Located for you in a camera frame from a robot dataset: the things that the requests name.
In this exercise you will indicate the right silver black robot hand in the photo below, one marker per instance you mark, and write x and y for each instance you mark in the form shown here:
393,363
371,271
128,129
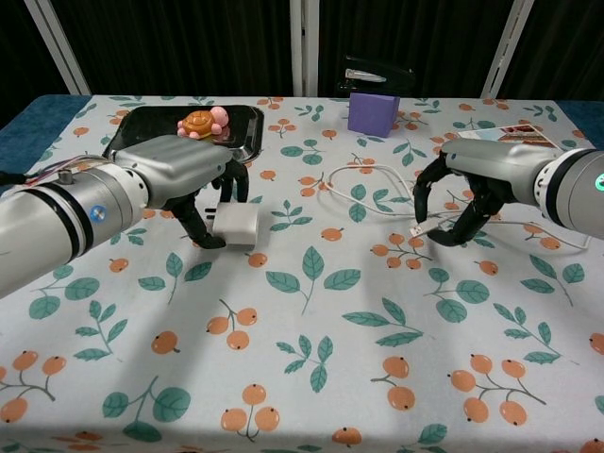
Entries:
500,165

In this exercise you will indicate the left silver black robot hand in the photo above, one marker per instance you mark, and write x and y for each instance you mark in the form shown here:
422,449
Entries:
174,162

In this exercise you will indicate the white charger block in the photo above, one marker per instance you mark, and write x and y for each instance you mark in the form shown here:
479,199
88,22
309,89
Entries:
238,224

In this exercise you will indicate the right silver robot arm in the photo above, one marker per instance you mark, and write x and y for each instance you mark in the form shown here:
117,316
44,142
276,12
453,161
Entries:
573,189

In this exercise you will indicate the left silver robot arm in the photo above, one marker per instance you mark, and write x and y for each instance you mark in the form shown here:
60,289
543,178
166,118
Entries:
52,222

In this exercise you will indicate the picture postcard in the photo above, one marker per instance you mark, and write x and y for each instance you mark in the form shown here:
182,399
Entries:
519,134

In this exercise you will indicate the orange pink turtle toy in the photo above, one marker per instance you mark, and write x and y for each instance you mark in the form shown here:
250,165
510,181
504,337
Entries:
200,122

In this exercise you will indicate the rectangular metal tray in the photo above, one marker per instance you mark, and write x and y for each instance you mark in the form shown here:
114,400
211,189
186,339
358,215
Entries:
141,125

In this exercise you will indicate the black pleated curtain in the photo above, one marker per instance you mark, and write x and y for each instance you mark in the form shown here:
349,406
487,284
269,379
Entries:
189,42

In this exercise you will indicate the purple cube block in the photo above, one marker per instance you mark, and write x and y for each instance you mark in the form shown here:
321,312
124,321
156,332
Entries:
370,115

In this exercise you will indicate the black stapler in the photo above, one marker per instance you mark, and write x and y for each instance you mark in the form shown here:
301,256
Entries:
377,75

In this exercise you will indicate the blue table cover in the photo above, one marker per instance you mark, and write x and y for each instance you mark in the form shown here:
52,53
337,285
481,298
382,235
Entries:
21,115

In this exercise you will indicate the floral patterned tablecloth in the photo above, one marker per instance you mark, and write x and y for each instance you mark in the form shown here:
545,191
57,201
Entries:
302,340

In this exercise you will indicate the white frame post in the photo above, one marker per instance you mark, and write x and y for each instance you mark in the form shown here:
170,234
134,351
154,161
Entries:
61,52
304,47
507,47

